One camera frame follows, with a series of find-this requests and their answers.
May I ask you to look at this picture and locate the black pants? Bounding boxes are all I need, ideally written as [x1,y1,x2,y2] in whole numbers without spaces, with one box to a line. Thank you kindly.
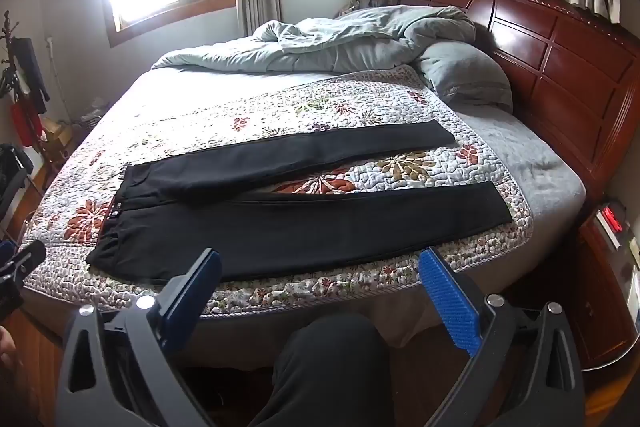
[86,119,514,284]

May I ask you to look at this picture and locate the floral quilted blanket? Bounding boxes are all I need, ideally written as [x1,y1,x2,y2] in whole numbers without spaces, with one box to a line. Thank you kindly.
[21,64,535,318]

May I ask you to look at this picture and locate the grey duvet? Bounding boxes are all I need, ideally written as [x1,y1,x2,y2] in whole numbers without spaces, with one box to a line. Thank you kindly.
[151,4,477,75]

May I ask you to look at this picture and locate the red wooden nightstand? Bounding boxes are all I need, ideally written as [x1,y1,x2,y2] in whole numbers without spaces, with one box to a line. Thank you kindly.
[572,202,640,370]

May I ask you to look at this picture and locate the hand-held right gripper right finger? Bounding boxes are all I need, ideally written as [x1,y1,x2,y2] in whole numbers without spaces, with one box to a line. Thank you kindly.
[418,246,587,427]

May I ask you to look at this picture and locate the bed with grey sheet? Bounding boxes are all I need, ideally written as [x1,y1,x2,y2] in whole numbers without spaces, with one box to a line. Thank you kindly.
[20,52,588,360]

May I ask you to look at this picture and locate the person's left hand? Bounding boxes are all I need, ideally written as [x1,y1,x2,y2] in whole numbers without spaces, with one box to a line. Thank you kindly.
[0,327,19,370]

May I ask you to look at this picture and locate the black stand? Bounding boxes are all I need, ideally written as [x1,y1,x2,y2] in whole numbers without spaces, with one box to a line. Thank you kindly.
[0,144,35,228]

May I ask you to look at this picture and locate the red hanging garment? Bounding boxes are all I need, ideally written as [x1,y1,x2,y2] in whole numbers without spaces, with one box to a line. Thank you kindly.
[10,99,44,148]

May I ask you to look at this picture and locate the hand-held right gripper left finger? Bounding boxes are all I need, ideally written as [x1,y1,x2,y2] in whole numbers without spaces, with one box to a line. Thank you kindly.
[55,248,223,427]

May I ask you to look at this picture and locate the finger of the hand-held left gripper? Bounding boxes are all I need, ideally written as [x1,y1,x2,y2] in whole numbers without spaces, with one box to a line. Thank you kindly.
[0,239,47,319]

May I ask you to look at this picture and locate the red box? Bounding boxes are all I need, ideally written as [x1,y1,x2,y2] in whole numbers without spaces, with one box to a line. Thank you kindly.
[596,203,628,251]

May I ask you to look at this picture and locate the wooden coat rack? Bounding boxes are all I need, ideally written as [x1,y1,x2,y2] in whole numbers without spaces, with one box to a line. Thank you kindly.
[0,9,51,168]

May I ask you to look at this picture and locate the grey pillow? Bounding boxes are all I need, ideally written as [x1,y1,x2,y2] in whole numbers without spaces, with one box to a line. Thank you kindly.
[412,39,515,115]

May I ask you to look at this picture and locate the cardboard box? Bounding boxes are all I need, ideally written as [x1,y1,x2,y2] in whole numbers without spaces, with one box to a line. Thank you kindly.
[39,116,77,158]

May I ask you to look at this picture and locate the pile of clothes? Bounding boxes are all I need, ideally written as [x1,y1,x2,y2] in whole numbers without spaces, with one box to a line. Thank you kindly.
[334,0,392,18]

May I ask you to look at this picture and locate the red wooden headboard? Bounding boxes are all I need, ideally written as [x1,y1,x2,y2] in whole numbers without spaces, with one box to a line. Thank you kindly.
[391,0,640,202]

